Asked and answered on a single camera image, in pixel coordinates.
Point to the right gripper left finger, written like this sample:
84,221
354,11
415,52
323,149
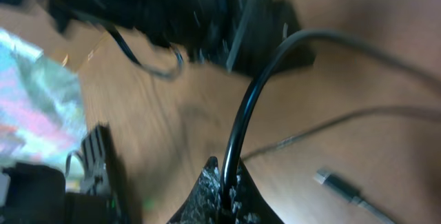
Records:
203,202

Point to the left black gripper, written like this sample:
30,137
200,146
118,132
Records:
236,35

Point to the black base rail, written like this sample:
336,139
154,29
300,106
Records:
37,193

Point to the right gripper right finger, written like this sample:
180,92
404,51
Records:
249,205

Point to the colourful printed sheet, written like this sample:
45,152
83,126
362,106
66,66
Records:
42,115

